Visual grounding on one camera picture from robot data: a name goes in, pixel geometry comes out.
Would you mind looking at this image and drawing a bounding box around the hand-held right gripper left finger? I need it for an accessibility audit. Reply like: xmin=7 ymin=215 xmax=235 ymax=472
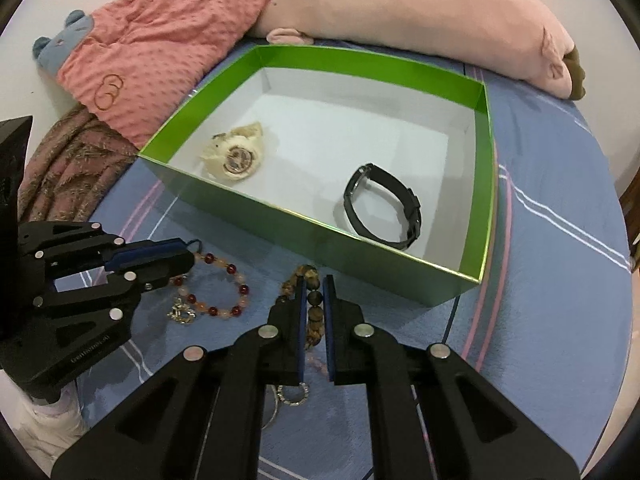
xmin=50 ymin=275 xmax=307 ymax=480

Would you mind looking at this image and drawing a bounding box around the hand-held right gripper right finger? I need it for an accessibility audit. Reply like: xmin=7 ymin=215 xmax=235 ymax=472
xmin=324 ymin=275 xmax=581 ymax=480

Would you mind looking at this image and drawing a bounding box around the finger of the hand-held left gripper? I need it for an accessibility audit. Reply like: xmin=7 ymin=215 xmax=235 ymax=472
xmin=35 ymin=253 xmax=196 ymax=321
xmin=20 ymin=221 xmax=195 ymax=273

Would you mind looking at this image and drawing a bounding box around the brown bead bracelet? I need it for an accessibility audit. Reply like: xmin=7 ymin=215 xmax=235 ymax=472
xmin=277 ymin=264 xmax=326 ymax=351

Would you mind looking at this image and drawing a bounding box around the red bead bracelet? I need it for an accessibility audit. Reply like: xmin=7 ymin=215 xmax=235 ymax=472
xmin=167 ymin=251 xmax=251 ymax=326

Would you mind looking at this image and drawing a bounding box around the silver ring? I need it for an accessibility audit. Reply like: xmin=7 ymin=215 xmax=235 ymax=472
xmin=276 ymin=382 xmax=310 ymax=406

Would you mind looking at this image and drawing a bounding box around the silver bangle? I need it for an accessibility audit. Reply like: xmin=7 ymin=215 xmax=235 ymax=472
xmin=260 ymin=385 xmax=281 ymax=428

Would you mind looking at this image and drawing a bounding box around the green cardboard box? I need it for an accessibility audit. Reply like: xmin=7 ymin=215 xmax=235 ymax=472
xmin=137 ymin=44 xmax=497 ymax=307

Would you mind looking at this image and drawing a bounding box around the brown fringed blanket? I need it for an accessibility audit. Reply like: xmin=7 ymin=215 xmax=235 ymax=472
xmin=17 ymin=105 xmax=138 ymax=223

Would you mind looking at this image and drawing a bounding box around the cream wrist watch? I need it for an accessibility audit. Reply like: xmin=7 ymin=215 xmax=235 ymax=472
xmin=201 ymin=121 xmax=266 ymax=183

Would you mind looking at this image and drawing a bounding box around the black wrist watch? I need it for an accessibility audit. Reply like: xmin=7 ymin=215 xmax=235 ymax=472
xmin=343 ymin=162 xmax=422 ymax=251

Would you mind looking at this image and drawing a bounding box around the pink dotted blanket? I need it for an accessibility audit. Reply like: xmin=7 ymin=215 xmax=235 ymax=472
xmin=56 ymin=0 xmax=306 ymax=148

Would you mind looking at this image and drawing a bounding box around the blue plush toy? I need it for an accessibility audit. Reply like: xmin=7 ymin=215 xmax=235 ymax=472
xmin=32 ymin=9 xmax=96 ymax=78

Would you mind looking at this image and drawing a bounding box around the blue striped bed sheet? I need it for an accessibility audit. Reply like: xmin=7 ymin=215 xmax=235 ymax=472
xmin=75 ymin=37 xmax=633 ymax=480

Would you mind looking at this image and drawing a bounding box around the pink plush pillow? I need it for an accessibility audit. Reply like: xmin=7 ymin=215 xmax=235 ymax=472
xmin=245 ymin=0 xmax=588 ymax=101

